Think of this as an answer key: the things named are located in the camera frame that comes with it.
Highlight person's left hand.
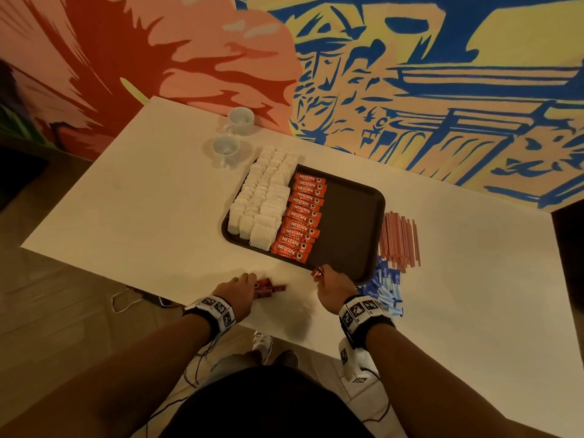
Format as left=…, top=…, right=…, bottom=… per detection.
left=213, top=272, right=257, bottom=322

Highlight person's right hand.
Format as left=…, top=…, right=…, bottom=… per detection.
left=313, top=264, right=358, bottom=315

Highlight person's left forearm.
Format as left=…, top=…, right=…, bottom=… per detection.
left=0, top=313, right=225, bottom=438

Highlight person's right forearm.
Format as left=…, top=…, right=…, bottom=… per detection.
left=365, top=324, right=561, bottom=438

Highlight left wristband with marker tags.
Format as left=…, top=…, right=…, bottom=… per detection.
left=183, top=294, right=237, bottom=336

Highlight wristband with marker tags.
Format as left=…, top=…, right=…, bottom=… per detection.
left=338, top=294, right=396, bottom=350
left=183, top=294, right=237, bottom=336

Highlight right wristband with marker tags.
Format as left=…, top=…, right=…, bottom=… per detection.
left=338, top=294, right=396, bottom=350

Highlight dark brown plastic tray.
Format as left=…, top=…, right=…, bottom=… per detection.
left=221, top=164, right=387, bottom=286

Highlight row of red coffee sachets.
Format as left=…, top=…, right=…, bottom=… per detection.
left=270, top=172, right=328, bottom=263

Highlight pile of blue sugar packets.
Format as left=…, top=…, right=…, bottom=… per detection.
left=357, top=255, right=405, bottom=318

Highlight white sneaker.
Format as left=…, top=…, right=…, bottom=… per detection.
left=252, top=331, right=274, bottom=366

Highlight rows of white tea bags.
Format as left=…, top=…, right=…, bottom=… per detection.
left=227, top=146, right=300, bottom=252

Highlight pile of red stir sticks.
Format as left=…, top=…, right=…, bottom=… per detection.
left=379, top=211, right=421, bottom=273

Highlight dark shoe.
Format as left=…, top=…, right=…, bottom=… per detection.
left=274, top=350, right=300, bottom=370

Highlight person's grey shorts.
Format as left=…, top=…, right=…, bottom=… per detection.
left=200, top=350, right=264, bottom=389

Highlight person's black shirt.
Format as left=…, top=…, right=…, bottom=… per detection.
left=160, top=365, right=376, bottom=438

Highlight white ceramic cup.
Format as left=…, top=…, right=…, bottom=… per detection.
left=223, top=106, right=256, bottom=137
left=211, top=135, right=241, bottom=168

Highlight white wrist camera unit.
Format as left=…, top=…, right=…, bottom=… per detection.
left=338, top=337, right=380, bottom=384

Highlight thin black cable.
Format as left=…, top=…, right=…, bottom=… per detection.
left=145, top=336, right=221, bottom=422

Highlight white cable on floor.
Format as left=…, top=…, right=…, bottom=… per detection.
left=111, top=287, right=183, bottom=314

